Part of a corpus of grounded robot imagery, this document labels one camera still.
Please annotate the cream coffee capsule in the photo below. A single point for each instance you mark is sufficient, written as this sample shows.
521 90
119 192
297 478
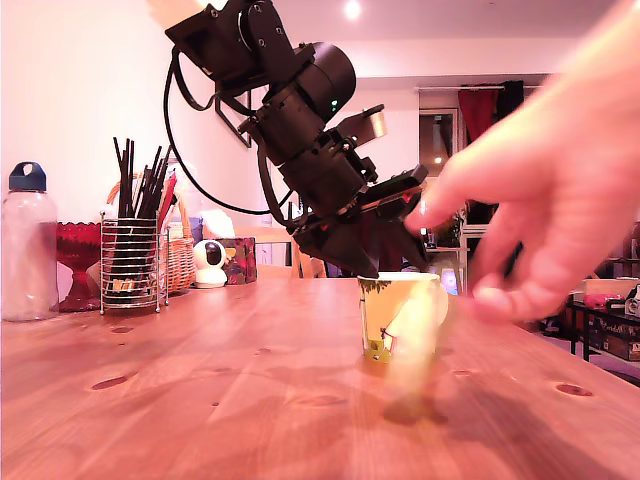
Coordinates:
415 350

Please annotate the person's hand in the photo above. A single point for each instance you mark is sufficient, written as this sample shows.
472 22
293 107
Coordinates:
560 200

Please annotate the dark red jacket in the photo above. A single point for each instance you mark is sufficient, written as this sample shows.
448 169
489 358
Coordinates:
387 250

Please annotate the green potted plant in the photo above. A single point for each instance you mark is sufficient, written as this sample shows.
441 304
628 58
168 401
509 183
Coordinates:
445 235

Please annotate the wooden desk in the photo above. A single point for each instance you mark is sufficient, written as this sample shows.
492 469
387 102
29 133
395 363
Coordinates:
440 250

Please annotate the yellow cartoon print mug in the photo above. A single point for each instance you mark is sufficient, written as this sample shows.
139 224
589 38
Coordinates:
375 310

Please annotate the light wooden chair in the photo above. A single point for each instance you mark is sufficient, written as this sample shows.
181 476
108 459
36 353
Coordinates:
270 235

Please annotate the black framed picture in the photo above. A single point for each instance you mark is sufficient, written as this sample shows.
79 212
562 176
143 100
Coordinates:
242 135

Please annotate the floral tissue box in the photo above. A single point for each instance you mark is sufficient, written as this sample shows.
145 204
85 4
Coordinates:
243 262

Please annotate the white tissue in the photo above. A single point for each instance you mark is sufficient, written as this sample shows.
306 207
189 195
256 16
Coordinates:
218 225

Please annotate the clear plastic bag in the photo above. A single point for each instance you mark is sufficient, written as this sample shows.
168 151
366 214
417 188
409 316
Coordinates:
190 200

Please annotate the white curtain rod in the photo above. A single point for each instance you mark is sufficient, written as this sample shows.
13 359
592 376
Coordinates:
435 88

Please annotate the red curtain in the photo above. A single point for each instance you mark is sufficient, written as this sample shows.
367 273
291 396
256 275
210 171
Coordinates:
475 105

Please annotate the red stick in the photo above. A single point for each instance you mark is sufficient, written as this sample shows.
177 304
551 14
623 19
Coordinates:
170 190

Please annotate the black stick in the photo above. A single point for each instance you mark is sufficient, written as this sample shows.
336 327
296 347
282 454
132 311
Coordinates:
154 165
167 160
132 170
127 175
119 180

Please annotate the wicker basket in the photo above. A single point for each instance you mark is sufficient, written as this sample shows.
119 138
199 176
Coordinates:
181 265

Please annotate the dark curtain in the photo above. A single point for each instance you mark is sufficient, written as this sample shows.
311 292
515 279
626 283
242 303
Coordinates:
511 95

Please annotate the round ceiling light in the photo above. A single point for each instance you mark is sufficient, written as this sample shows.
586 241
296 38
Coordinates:
353 9

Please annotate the black low table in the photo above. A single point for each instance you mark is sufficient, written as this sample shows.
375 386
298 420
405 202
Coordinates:
587 312

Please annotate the pink case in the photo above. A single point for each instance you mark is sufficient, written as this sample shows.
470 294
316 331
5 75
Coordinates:
600 300

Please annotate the pale wooden box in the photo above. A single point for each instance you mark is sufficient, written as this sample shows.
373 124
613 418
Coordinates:
610 287

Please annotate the red glass footed bowl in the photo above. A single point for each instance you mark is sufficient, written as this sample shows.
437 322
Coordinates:
79 245

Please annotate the dark storage trunk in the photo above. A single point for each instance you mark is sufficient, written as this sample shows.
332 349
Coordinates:
622 340

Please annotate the clear bottle with blue cap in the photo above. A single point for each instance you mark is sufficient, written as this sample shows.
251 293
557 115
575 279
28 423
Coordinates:
30 250

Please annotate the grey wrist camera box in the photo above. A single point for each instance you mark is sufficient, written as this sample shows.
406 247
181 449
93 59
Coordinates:
375 125

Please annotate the small white round camera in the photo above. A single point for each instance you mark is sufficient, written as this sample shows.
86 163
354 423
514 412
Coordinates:
209 275

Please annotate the white instant camera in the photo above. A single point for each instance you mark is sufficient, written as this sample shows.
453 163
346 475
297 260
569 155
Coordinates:
634 302

